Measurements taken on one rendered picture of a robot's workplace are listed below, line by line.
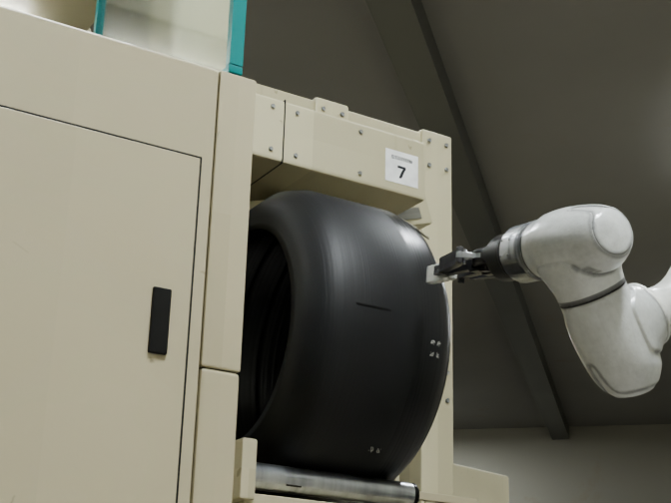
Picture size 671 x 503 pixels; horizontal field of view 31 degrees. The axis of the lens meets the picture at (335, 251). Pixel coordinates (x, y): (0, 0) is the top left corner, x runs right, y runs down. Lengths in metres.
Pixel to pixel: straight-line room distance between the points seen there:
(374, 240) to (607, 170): 5.60
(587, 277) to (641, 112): 5.27
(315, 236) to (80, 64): 0.79
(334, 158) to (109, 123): 1.34
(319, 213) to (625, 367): 0.65
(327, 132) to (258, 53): 3.63
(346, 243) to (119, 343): 0.84
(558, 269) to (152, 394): 0.67
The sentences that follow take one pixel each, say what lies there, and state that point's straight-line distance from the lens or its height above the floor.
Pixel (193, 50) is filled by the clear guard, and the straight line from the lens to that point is 1.65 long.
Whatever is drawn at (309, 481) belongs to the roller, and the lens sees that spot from 2.07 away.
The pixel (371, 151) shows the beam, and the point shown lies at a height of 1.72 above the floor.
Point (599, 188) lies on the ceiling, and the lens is 7.92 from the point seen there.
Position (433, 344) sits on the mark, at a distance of 2.11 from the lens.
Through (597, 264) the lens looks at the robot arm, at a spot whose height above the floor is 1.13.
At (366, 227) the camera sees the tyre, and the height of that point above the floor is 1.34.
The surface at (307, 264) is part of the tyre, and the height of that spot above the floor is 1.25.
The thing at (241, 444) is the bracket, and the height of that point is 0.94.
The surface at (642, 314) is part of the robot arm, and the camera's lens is 1.78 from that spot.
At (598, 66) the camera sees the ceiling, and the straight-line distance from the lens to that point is 6.47.
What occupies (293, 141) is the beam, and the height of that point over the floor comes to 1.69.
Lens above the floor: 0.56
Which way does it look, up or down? 20 degrees up
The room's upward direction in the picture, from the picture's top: 2 degrees clockwise
